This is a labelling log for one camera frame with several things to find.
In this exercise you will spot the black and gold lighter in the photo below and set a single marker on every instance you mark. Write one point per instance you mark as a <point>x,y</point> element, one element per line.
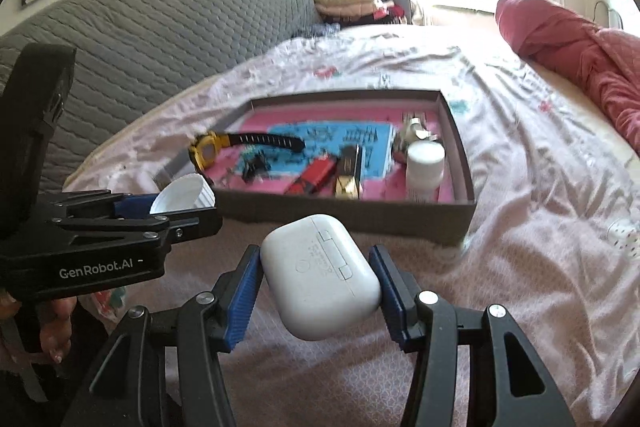
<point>348,164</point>

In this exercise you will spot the small white bottle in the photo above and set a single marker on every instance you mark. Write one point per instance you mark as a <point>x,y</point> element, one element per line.
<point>424,172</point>

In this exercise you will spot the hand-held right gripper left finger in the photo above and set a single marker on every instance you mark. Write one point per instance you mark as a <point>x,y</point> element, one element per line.
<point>245,302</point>

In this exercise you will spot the pink quilt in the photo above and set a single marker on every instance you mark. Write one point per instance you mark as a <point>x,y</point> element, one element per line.
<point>575,42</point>

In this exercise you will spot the white earbuds case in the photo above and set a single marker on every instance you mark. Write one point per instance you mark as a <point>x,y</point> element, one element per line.
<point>320,277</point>

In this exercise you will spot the small black clip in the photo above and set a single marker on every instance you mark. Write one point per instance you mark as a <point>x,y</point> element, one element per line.
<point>256,167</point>

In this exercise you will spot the white metal frame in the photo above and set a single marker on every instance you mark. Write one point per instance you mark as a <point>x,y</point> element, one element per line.
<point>607,14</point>

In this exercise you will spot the grey quilted headboard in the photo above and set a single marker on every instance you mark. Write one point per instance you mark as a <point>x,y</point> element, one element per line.
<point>175,32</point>

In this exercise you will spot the shallow grey cardboard box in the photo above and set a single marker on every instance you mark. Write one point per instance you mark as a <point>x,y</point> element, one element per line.
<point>350,219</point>

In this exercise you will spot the yellow and black wristwatch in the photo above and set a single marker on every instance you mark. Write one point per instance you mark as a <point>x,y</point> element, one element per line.
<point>265,140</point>

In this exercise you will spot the pile of dark clothes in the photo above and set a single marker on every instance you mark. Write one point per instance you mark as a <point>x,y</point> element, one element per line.
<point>390,4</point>

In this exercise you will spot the pink and blue book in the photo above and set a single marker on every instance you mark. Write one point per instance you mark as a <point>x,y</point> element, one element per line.
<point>325,112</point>

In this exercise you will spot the person's left hand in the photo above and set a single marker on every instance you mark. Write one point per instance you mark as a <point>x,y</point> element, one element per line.
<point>57,327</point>

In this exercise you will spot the cream folded blanket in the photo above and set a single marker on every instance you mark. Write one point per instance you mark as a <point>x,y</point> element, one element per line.
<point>342,2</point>

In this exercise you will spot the red lighter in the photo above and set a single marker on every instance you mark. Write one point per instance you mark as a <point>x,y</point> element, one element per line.
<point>315,172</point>

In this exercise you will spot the white round lid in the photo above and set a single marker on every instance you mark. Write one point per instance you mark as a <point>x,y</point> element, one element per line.
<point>187,194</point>

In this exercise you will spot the person's dark clothing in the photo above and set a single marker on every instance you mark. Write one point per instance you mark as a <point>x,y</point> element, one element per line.
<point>85,342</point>

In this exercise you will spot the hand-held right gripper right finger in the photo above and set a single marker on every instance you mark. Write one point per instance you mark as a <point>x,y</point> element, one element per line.
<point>390,302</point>

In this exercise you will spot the brass threaded fitting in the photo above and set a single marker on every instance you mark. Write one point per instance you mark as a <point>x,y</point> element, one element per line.
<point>415,134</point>

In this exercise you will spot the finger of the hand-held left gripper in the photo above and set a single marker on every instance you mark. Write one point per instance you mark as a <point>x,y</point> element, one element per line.
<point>132,204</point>
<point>195,222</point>

